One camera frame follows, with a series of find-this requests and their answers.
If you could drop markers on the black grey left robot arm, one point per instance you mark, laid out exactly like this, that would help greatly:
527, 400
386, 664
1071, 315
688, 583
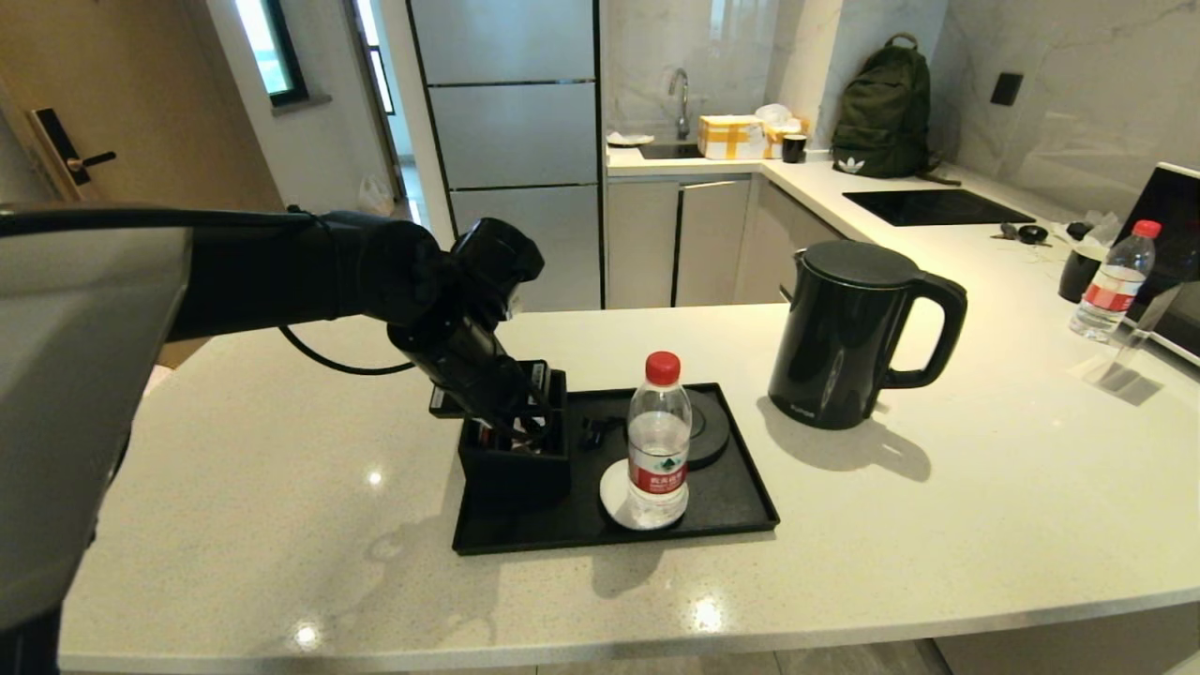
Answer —
75, 375

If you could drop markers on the red-label water bottle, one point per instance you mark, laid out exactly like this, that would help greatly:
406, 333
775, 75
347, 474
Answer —
659, 441
1116, 277

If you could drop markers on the yellow-taped cardboard box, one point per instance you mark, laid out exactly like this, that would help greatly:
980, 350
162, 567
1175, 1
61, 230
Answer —
731, 139

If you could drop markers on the black wall socket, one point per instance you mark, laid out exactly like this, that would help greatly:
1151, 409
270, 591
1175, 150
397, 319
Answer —
1007, 90

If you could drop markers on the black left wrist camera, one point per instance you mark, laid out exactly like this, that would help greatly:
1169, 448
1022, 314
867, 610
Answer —
497, 262

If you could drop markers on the white cloth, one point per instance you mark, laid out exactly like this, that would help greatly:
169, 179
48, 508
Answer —
630, 140

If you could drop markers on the white kitchen base cabinets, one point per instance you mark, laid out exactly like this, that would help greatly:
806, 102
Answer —
712, 234

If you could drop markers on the black keys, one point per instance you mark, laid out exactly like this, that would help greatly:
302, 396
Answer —
1029, 234

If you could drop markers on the black mug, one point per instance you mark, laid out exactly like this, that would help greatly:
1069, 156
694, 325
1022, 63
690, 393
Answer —
795, 150

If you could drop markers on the brown wooden door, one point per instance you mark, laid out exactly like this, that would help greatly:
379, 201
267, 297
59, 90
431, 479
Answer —
169, 112

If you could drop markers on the white round coaster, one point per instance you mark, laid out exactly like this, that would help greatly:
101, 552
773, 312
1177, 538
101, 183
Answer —
614, 497

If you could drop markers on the clear acrylic sign holder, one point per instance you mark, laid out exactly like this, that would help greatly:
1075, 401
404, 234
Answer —
1130, 361

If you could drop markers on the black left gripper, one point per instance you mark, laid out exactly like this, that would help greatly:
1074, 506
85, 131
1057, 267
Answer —
450, 352

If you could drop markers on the red sachet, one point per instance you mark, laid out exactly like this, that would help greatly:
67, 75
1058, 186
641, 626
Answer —
482, 436

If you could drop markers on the black round kettle base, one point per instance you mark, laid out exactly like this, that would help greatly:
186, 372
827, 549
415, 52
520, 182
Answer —
711, 427

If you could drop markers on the silver tall refrigerator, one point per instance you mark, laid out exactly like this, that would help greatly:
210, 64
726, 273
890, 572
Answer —
511, 122

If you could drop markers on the crumpled white plastic bag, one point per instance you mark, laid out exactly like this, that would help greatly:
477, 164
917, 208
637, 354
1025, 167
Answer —
776, 114

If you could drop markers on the dark-framed window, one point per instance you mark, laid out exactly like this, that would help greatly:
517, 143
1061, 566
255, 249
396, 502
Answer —
272, 47

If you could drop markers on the black organizer box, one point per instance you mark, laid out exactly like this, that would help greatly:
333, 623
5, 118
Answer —
516, 483

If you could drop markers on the kitchen sink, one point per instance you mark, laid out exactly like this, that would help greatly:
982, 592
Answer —
670, 152

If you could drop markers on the black induction cooktop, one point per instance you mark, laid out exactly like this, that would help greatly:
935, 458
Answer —
937, 208

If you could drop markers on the black electric kettle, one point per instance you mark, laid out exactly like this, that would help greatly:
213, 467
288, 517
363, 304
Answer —
844, 328

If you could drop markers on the dark green backpack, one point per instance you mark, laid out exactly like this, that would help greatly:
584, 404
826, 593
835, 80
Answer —
886, 112

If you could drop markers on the black serving tray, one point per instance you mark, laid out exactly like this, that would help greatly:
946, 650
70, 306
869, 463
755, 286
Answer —
722, 502

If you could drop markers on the white-framed black screen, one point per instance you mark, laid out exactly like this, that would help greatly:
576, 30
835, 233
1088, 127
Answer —
1177, 234

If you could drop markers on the crumpled white tissue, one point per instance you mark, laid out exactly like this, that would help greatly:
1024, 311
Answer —
1102, 230

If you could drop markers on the chrome kitchen faucet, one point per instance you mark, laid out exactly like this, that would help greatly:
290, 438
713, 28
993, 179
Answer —
682, 98

